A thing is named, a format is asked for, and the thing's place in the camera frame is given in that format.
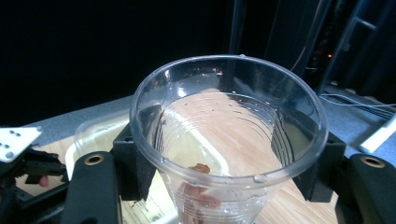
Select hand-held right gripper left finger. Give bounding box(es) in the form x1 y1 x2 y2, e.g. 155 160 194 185
111 123 157 202

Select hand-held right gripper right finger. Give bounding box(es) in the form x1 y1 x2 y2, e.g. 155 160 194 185
291 133 347 203

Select soaked orange goji berries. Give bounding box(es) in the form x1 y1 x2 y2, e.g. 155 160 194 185
178 162 222 224

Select small clear plastic cup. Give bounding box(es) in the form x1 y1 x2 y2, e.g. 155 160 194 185
129 54 330 224

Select cream square plastic container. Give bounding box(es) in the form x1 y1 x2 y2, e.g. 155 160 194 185
64 113 181 224

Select large clear plastic cup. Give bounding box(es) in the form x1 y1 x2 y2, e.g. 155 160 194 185
74 119 134 157

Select black stand with base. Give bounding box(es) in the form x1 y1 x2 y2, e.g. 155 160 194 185
228 0 250 56

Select white metal desk frame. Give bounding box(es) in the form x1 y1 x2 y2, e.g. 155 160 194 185
359 113 396 154

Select white floor cable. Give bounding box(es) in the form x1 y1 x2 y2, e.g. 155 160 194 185
319 92 396 110

